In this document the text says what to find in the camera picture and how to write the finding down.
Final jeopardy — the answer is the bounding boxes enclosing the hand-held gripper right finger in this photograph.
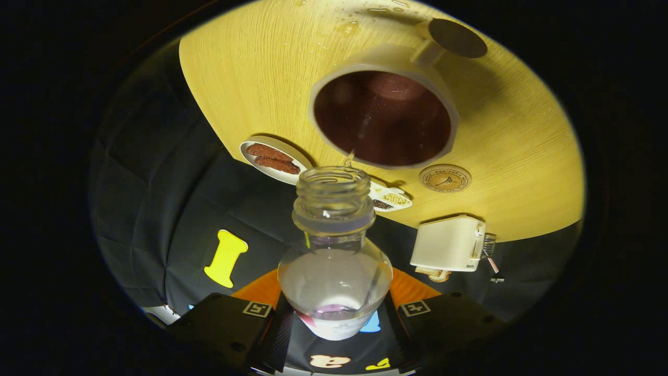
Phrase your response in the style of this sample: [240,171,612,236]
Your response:
[377,267,507,369]

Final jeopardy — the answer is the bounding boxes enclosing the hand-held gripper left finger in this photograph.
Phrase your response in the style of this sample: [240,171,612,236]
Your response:
[167,269,314,374]

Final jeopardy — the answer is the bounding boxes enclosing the clear plastic juice bottle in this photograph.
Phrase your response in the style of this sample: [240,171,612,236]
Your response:
[278,166,393,341]

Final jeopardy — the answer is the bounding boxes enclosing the round brown coaster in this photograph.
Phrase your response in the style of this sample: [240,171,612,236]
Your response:
[419,164,472,193]

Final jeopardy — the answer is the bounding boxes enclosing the beige cup with brown inside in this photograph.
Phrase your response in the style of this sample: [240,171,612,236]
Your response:
[308,18,488,170]

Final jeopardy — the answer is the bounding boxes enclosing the white toaster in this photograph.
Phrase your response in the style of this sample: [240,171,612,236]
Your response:
[410,215,486,273]

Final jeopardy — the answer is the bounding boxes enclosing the white divided grain dish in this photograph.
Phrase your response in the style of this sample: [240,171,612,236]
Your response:
[368,180,413,213]

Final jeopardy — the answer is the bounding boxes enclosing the red meat piece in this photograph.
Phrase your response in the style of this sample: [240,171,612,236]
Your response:
[254,156,301,175]
[246,144,294,162]

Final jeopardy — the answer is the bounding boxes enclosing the round white plate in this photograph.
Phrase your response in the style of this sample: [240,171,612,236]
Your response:
[240,136,314,186]

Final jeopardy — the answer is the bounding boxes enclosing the wooden table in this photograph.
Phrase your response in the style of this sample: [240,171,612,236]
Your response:
[179,0,586,243]

